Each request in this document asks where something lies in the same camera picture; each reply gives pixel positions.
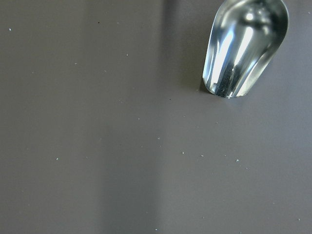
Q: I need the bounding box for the steel scoop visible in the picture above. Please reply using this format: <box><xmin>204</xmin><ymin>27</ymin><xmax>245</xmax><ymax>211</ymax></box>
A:
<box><xmin>202</xmin><ymin>0</ymin><xmax>289</xmax><ymax>98</ymax></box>

